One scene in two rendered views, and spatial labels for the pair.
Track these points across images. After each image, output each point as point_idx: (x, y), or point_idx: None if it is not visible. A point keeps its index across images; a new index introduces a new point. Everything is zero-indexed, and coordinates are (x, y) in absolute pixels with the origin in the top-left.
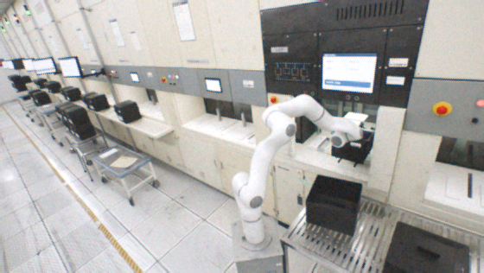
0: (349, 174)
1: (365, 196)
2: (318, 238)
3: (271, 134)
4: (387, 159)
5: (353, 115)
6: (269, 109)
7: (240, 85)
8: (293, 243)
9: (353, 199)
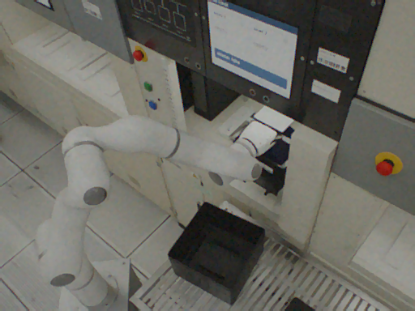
0: (261, 201)
1: (277, 236)
2: (183, 303)
3: (66, 195)
4: (303, 206)
5: (272, 112)
6: (70, 136)
7: (80, 8)
8: (145, 308)
9: (255, 242)
